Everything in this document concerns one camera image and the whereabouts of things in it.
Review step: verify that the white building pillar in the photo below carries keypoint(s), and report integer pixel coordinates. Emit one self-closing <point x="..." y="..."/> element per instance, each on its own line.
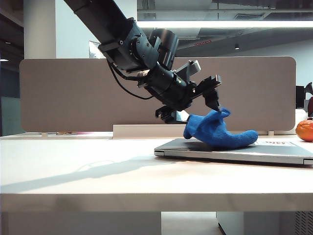
<point x="39" y="29"/>

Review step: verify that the grey closed laptop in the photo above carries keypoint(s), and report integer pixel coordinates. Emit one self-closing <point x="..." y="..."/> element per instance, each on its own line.
<point x="220" y="155"/>

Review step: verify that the white cabinet with vent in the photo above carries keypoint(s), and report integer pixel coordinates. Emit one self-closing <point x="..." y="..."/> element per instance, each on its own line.
<point x="269" y="224"/>

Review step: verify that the red and black figure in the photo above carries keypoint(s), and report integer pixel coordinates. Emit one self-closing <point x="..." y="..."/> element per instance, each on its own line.
<point x="310" y="102"/>

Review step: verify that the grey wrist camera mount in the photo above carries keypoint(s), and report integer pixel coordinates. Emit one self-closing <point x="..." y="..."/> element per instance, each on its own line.
<point x="194" y="66"/>

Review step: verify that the brown fabric desk divider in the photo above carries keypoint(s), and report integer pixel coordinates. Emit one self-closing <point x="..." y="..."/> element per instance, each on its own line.
<point x="73" y="98"/>

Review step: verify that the orange fruit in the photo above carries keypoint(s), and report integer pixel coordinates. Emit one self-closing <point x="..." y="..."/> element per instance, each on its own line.
<point x="305" y="131"/>

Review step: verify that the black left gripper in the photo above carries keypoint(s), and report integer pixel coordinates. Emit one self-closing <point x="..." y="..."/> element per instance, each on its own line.
<point x="171" y="88"/>

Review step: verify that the black ceiling spot lamp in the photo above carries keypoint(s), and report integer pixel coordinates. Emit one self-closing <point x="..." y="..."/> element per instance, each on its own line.
<point x="237" y="46"/>

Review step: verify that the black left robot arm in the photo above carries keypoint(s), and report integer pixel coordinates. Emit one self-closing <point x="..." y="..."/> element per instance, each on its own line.
<point x="105" y="22"/>

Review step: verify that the white sticker with red print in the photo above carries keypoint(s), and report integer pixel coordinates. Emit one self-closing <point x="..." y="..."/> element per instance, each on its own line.
<point x="276" y="143"/>

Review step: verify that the blue terry rag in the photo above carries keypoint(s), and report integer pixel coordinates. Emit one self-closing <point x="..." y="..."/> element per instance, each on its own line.
<point x="220" y="134"/>

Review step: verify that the dark computer monitor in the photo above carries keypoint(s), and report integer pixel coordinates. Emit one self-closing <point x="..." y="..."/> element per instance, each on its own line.
<point x="300" y="96"/>

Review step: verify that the long ceiling light strip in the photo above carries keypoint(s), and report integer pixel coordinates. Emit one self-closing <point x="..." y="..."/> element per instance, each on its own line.
<point x="220" y="24"/>

